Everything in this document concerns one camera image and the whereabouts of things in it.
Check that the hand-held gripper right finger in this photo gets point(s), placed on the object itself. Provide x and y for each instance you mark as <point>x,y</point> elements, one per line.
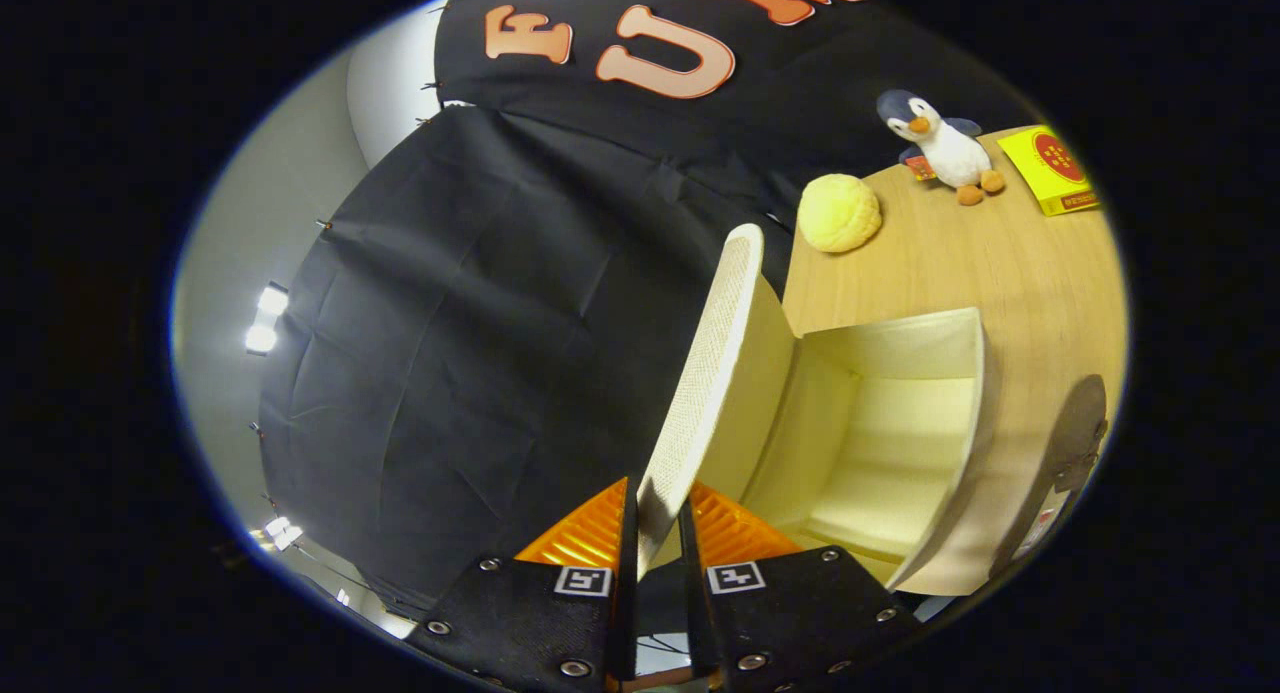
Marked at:
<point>695,623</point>

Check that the yellow book with red circle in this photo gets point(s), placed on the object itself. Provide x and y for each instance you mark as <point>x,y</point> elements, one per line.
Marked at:
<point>1050,163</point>

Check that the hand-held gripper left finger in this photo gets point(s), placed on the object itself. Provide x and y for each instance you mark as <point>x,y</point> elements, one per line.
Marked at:
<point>628,623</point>

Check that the penguin plush toy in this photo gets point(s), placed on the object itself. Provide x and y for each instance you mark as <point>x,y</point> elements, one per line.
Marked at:
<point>950,153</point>

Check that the white ceiling light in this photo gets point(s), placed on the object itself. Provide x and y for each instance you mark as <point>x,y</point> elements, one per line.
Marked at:
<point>265,318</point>
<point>280,531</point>

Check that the yellow bun plush toy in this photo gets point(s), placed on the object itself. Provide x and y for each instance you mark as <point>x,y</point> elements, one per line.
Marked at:
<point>838,213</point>

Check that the brown fuzzy shoe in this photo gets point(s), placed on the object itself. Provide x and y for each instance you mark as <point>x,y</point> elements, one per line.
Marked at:
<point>1075,423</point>

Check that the cream fabric storage box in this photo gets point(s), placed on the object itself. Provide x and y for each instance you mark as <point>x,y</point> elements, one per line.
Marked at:
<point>880,443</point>

